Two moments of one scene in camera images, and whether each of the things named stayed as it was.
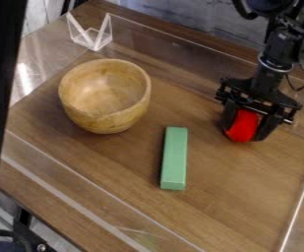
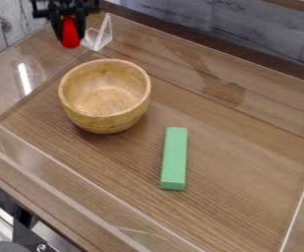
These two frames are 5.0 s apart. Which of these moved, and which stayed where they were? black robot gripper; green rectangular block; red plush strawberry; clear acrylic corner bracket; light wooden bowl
Moved: black robot gripper; red plush strawberry
Stayed: green rectangular block; clear acrylic corner bracket; light wooden bowl
